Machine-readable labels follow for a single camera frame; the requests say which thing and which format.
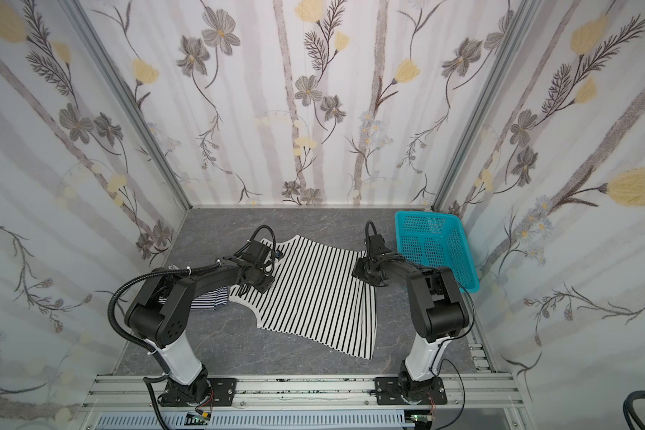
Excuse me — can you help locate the blue white striped tank top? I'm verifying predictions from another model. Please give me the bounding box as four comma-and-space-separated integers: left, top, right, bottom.
156, 269, 229, 311

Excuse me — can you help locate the black white striped tank top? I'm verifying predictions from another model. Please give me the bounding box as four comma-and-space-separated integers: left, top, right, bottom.
229, 236, 377, 360

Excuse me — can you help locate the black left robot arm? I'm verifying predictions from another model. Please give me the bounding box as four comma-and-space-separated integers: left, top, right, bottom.
107, 225, 282, 408

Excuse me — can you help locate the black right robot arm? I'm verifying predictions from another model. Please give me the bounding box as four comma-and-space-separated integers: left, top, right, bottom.
352, 220, 472, 406

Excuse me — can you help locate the teal plastic basket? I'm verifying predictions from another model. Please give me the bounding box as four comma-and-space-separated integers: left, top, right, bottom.
395, 211, 480, 293

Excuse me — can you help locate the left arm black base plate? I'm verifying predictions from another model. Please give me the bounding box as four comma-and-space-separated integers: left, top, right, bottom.
159, 378, 238, 407

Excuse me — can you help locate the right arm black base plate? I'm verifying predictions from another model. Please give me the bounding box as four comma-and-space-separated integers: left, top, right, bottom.
374, 374, 447, 406

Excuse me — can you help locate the black corrugated cable hose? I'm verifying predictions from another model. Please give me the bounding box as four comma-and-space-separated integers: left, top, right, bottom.
106, 265, 195, 356

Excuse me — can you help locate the aluminium mounting rail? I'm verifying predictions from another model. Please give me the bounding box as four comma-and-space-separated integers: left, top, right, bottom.
80, 373, 533, 415

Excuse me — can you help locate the white slotted cable duct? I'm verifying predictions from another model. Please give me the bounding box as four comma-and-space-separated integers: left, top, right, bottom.
93, 410, 416, 430

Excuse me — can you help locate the black cable bundle at corner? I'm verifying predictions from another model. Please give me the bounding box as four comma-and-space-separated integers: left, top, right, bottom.
622, 389, 645, 430

